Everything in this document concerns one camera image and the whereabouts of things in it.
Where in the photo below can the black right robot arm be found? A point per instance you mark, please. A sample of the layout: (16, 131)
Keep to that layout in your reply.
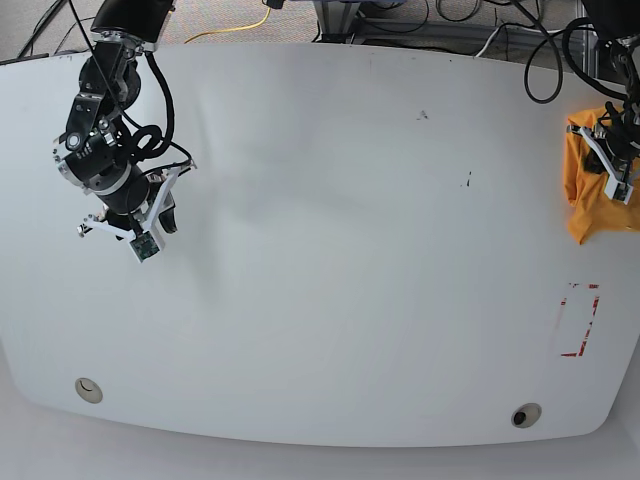
(102, 147)

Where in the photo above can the right table cable grommet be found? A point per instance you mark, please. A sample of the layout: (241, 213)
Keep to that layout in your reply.
(526, 415)

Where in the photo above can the red tape rectangle marking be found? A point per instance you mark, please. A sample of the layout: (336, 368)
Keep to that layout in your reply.
(577, 314)

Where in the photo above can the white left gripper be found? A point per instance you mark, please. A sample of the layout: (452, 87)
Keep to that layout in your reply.
(610, 151)

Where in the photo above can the left table cable grommet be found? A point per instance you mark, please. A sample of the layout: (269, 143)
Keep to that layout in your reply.
(88, 390)

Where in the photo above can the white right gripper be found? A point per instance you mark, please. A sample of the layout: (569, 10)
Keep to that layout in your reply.
(142, 202)

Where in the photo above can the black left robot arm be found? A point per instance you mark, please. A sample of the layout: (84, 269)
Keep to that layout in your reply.
(616, 25)

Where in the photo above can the aluminium frame stand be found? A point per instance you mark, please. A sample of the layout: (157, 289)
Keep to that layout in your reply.
(482, 28)

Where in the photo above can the table cable grommet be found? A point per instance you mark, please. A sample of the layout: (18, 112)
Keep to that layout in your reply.
(526, 415)
(88, 390)

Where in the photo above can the orange t-shirt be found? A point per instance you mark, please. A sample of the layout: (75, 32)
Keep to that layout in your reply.
(593, 212)

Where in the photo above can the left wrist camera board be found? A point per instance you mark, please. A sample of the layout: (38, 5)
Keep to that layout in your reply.
(619, 191)

